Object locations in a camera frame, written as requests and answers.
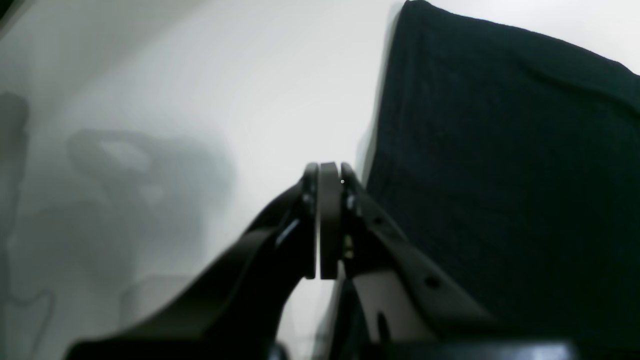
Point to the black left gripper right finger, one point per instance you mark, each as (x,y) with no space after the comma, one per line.
(413,310)

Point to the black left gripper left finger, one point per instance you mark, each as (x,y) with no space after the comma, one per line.
(233,309)

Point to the black T-shirt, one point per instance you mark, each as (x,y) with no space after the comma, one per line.
(512,159)

